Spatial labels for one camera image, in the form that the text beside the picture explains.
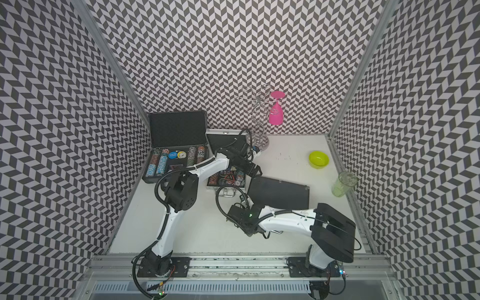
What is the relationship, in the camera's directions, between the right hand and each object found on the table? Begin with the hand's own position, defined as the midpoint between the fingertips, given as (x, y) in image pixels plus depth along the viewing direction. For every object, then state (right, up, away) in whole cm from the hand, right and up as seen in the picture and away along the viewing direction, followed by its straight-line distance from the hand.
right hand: (260, 218), depth 83 cm
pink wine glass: (+9, +50, +14) cm, 52 cm away
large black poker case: (-47, +37, +26) cm, 65 cm away
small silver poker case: (-15, +15, +14) cm, 25 cm away
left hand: (-2, +19, +14) cm, 24 cm away
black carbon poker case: (+9, +10, +7) cm, 14 cm away
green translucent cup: (+49, +14, +19) cm, 54 cm away
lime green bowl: (+35, +26, +23) cm, 49 cm away
